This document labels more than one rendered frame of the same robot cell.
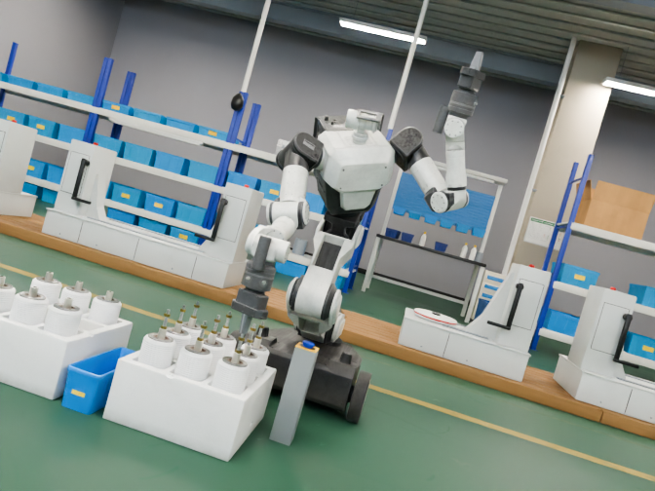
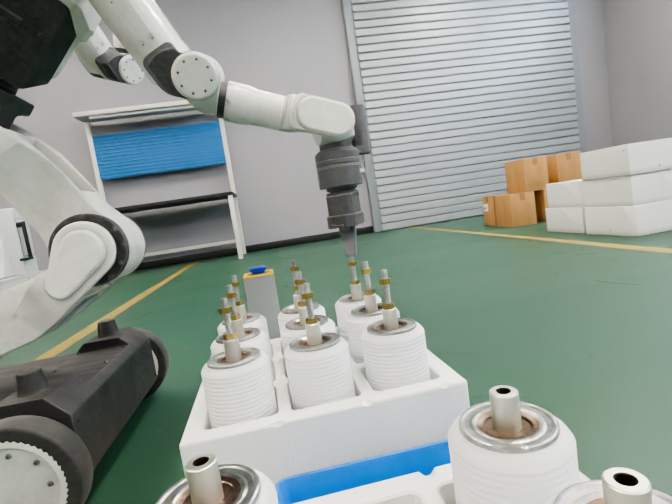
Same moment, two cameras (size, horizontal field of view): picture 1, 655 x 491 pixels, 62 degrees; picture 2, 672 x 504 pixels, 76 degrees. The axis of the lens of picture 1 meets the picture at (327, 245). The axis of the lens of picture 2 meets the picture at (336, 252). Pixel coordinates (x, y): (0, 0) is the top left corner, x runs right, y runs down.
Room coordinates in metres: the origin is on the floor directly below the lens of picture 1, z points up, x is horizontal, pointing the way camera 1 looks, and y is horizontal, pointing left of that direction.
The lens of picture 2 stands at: (1.85, 1.00, 0.45)
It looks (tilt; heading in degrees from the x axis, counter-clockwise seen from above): 6 degrees down; 254
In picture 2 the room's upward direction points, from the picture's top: 9 degrees counter-clockwise
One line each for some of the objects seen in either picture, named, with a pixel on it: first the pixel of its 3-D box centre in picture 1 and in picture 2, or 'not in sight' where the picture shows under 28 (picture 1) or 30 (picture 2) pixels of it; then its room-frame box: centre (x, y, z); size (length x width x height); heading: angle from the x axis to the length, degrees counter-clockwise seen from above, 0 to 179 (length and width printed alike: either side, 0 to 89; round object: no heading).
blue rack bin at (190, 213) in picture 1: (198, 215); not in sight; (6.85, 1.66, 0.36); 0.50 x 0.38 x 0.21; 170
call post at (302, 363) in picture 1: (294, 394); (269, 338); (1.75, -0.03, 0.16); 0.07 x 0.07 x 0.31; 83
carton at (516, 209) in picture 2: not in sight; (514, 209); (-0.97, -2.44, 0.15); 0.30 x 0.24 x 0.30; 80
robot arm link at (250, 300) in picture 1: (252, 293); (344, 195); (1.57, 0.17, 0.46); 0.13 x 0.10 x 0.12; 58
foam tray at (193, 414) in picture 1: (197, 391); (320, 410); (1.71, 0.27, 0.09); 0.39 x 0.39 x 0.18; 83
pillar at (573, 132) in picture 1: (553, 191); not in sight; (7.67, -2.82, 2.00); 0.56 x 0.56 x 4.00; 81
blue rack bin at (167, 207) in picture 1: (167, 207); not in sight; (6.91, 2.09, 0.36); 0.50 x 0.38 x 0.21; 172
